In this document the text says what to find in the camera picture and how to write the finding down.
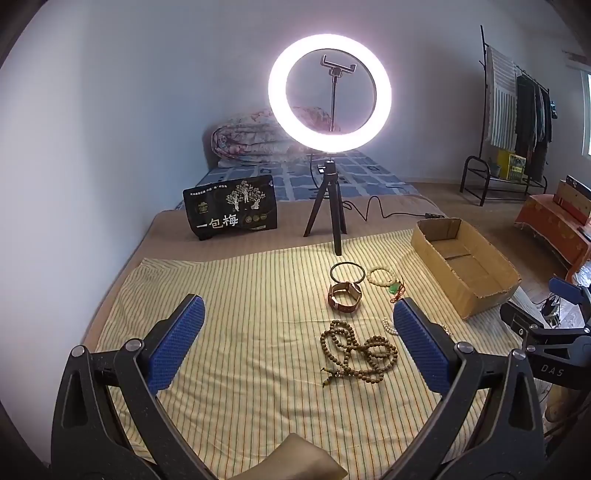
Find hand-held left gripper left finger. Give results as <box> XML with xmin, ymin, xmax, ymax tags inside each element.
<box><xmin>50</xmin><ymin>294</ymin><xmax>206</xmax><ymax>480</ymax></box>

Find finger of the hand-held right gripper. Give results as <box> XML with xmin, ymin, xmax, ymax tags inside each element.
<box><xmin>500</xmin><ymin>301</ymin><xmax>591</xmax><ymax>344</ymax></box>
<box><xmin>549</xmin><ymin>277</ymin><xmax>591</xmax><ymax>305</ymax></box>

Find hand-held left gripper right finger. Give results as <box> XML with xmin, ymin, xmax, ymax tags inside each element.
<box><xmin>392</xmin><ymin>298</ymin><xmax>548</xmax><ymax>480</ymax></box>

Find small pearl bracelet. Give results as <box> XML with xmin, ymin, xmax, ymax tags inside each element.
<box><xmin>382</xmin><ymin>316</ymin><xmax>451</xmax><ymax>337</ymax></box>

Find cardboard box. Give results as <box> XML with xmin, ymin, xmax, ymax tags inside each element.
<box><xmin>411</xmin><ymin>218</ymin><xmax>522</xmax><ymax>320</ymax></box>

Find white bead bracelet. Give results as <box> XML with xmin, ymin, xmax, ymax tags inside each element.
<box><xmin>367</xmin><ymin>267</ymin><xmax>399</xmax><ymax>286</ymax></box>

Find wooden bead necklace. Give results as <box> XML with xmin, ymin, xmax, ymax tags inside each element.
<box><xmin>320</xmin><ymin>320</ymin><xmax>399</xmax><ymax>387</ymax></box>

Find black bangle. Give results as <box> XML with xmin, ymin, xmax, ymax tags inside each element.
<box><xmin>330</xmin><ymin>261</ymin><xmax>366</xmax><ymax>283</ymax></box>

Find orange cloth covered table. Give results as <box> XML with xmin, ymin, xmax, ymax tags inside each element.
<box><xmin>515</xmin><ymin>194</ymin><xmax>591</xmax><ymax>278</ymax></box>

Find yellow striped cloth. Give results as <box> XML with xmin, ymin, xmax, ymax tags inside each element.
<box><xmin>95</xmin><ymin>228</ymin><xmax>555</xmax><ymax>480</ymax></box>

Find brown carton with dark lid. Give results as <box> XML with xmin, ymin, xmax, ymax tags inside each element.
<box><xmin>554</xmin><ymin>175</ymin><xmax>591</xmax><ymax>220</ymax></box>

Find black snack bag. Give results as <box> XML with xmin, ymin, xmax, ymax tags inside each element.
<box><xmin>182</xmin><ymin>174</ymin><xmax>279</xmax><ymax>241</ymax></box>

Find tan cloth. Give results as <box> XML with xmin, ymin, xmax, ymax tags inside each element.
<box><xmin>261</xmin><ymin>433</ymin><xmax>347</xmax><ymax>480</ymax></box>

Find dark hanging clothes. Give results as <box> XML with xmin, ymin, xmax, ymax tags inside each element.
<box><xmin>512</xmin><ymin>74</ymin><xmax>554</xmax><ymax>183</ymax></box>

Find black tripod stand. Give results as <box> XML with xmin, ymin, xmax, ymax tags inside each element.
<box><xmin>302</xmin><ymin>159</ymin><xmax>348</xmax><ymax>256</ymax></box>

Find window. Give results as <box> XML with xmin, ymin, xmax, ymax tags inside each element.
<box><xmin>579</xmin><ymin>69</ymin><xmax>591</xmax><ymax>160</ymax></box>

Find blue patterned bed sheet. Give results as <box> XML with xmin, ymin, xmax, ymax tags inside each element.
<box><xmin>196</xmin><ymin>150</ymin><xmax>419</xmax><ymax>210</ymax></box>

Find striped hanging towel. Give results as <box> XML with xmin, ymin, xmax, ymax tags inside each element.
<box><xmin>485</xmin><ymin>46</ymin><xmax>519</xmax><ymax>151</ymax></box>

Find folded floral quilt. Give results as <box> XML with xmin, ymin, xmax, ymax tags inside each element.
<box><xmin>210</xmin><ymin>107</ymin><xmax>342</xmax><ymax>168</ymax></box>

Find black clothes rack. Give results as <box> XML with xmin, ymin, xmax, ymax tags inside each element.
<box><xmin>459</xmin><ymin>25</ymin><xmax>555</xmax><ymax>207</ymax></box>

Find black phone holder clamp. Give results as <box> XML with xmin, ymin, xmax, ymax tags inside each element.
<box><xmin>321</xmin><ymin>54</ymin><xmax>357</xmax><ymax>132</ymax></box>

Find black power cable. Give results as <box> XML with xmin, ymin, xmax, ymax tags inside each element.
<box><xmin>308</xmin><ymin>154</ymin><xmax>446</xmax><ymax>221</ymax></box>

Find round ring light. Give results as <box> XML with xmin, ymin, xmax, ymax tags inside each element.
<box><xmin>268</xmin><ymin>33</ymin><xmax>393</xmax><ymax>154</ymax></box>

